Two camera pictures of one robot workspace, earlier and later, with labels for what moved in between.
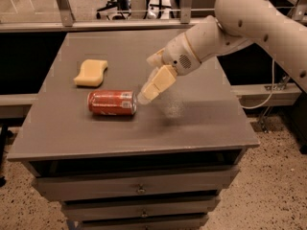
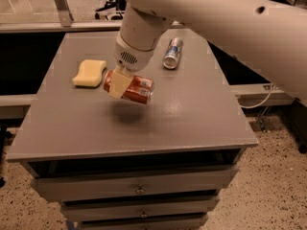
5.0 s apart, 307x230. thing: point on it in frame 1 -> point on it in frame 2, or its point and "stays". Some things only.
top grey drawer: [134, 184] stays
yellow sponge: [91, 72] stays
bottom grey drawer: [167, 222] stays
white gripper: [179, 56] -> [131, 57]
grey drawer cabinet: [119, 164] stays
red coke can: [114, 103] -> [140, 89]
